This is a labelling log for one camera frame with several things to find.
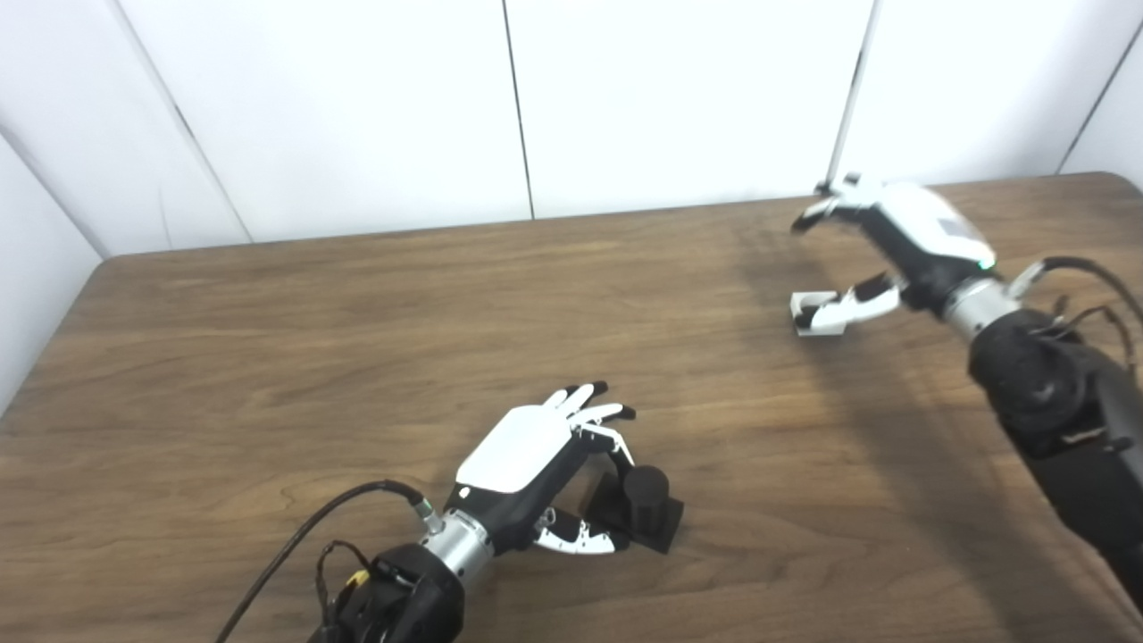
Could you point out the black peg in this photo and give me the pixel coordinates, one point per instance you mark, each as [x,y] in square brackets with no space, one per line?
[645,500]

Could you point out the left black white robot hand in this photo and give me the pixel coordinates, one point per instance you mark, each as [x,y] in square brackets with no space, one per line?
[518,446]

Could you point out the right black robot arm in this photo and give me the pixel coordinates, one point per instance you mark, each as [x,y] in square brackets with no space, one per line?
[1072,429]

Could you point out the white square piece with hole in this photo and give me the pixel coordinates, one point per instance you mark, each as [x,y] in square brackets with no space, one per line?
[826,329]

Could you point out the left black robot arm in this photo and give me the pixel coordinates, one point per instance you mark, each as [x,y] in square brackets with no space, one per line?
[420,598]

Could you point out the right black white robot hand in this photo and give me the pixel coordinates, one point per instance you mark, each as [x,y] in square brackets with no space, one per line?
[929,228]

